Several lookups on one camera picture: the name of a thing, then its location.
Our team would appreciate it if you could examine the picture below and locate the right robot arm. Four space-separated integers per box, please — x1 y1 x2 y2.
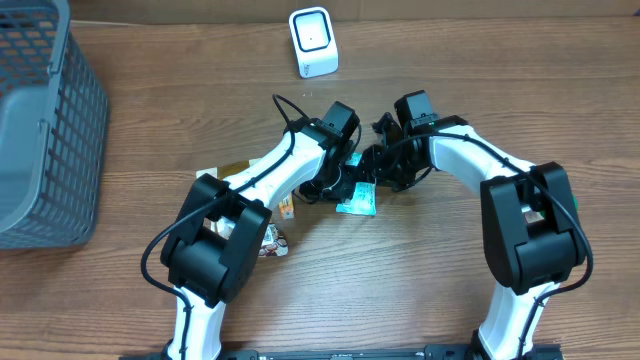
360 91 594 359

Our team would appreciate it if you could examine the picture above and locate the orange snack packet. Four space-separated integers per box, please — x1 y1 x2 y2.
278 193 295 220

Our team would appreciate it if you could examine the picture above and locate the brown nut snack pouch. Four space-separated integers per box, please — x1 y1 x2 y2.
196 158 289 257

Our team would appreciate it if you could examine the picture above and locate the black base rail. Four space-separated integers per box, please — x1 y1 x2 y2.
119 344 565 360

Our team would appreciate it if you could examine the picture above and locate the white barcode scanner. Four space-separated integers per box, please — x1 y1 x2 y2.
288 6 339 79

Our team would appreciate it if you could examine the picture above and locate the teal tissue pack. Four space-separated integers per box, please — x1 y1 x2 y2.
336 152 377 216

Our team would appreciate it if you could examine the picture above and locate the grey plastic mesh basket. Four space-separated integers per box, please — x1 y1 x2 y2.
1 0 110 250

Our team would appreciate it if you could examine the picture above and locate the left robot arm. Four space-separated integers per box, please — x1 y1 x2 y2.
160 102 360 359

